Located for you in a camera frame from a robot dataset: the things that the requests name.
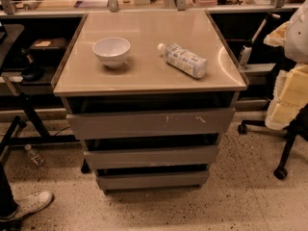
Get yellow foam-padded gripper finger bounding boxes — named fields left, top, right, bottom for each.
left=264, top=21, right=308, bottom=130

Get grey top drawer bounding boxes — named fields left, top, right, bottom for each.
left=66, top=108, right=235, bottom=140

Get grey drawer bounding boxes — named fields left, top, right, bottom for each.
left=96, top=170, right=209, bottom=191
left=84, top=145, right=218, bottom=169
left=66, top=108, right=235, bottom=140

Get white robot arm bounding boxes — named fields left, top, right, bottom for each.
left=264, top=0, right=308, bottom=130

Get grey middle drawer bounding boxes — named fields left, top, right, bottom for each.
left=84, top=145, right=218, bottom=169

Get grey drawer cabinet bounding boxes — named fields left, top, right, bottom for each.
left=54, top=10, right=246, bottom=178

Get grey bottom drawer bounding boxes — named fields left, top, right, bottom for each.
left=96, top=170, right=209, bottom=191

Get black office chair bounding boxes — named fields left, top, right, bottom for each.
left=237, top=106, right=308, bottom=180

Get clear plastic water bottle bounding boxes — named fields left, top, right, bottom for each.
left=157, top=43, right=208, bottom=79

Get white ceramic bowl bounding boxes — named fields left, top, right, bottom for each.
left=92, top=37, right=131, bottom=68

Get black box on shelf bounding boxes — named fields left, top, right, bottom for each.
left=28, top=38, right=67, bottom=60

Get black round object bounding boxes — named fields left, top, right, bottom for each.
left=21, top=65, right=44, bottom=82

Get plastic bottle on floor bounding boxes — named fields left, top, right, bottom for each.
left=24, top=144, right=45, bottom=166

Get white sneaker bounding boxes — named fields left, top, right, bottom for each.
left=0, top=191, right=54, bottom=222

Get dark trouser leg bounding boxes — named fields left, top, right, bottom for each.
left=0, top=163, right=18, bottom=219

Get black table frame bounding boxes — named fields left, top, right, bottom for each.
left=0, top=77, right=78, bottom=156

